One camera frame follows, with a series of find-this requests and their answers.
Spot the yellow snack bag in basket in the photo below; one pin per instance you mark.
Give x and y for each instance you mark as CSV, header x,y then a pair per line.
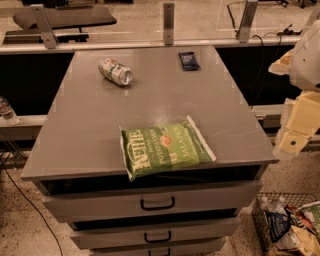
x,y
301,240

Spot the middle drawer black handle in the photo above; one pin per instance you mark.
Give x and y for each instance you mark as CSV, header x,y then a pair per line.
x,y
152,238

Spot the green Kettle chips bag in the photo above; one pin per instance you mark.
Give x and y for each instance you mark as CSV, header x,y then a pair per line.
x,y
163,148

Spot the green white 7up can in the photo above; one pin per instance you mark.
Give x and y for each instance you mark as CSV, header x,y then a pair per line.
x,y
115,71

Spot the wire basket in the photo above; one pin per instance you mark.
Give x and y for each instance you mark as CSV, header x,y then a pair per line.
x,y
259,217

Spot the grey metal rail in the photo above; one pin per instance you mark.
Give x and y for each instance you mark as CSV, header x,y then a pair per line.
x,y
14,49

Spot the top drawer black handle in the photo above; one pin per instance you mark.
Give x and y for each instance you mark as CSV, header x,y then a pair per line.
x,y
147,205

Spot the left metal bracket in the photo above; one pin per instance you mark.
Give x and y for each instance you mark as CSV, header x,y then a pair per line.
x,y
48,37

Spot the drawer black handle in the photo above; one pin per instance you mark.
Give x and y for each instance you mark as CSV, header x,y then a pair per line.
x,y
160,252
147,205
152,238

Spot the grey drawer cabinet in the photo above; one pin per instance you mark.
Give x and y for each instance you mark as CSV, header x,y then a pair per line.
x,y
77,160

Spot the bottom drawer black handle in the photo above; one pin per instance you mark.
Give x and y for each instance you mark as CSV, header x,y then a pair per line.
x,y
160,252

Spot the metal bracket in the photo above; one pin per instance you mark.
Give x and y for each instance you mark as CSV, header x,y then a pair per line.
x,y
168,23
48,37
244,30

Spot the water bottle in basket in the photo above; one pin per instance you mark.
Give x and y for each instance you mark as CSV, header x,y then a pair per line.
x,y
277,206

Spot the clear plastic water bottle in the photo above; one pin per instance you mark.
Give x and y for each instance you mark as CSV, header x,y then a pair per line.
x,y
7,112

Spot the blue snack bag in basket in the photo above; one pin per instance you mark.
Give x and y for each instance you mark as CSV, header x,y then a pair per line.
x,y
279,224

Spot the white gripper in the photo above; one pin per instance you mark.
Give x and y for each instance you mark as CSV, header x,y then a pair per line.
x,y
307,63

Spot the dark blue snack packet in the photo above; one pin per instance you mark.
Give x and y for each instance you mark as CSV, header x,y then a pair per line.
x,y
189,61

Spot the middle metal bracket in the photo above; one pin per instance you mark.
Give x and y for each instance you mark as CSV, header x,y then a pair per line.
x,y
168,23

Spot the right metal bracket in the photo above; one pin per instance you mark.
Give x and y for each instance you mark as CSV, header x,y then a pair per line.
x,y
244,30

